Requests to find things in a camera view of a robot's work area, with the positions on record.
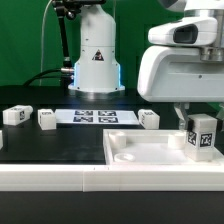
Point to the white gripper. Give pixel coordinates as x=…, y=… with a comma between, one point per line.
x=171, y=74

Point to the white U-shaped fence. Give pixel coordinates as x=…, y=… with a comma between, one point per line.
x=206, y=176

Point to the white sheet with markers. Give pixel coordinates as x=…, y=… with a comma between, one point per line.
x=103, y=117

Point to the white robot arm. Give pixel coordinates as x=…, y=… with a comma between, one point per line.
x=202, y=27

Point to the white square table top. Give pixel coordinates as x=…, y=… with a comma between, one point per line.
x=150, y=147

